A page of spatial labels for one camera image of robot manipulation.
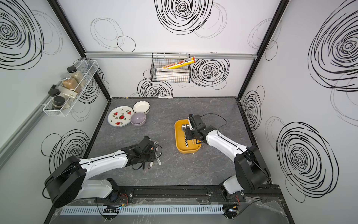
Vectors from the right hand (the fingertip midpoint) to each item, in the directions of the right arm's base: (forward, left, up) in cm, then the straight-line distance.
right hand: (189, 132), depth 88 cm
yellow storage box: (0, +6, -8) cm, 10 cm away
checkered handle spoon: (+8, +4, -8) cm, 12 cm away
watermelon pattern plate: (+19, +54, -9) cm, 58 cm away
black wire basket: (+28, +8, +25) cm, 38 cm away
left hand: (-13, +22, -8) cm, 27 cm away
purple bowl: (+14, +38, -6) cm, 41 cm away
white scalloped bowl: (+28, +38, -7) cm, 48 cm away
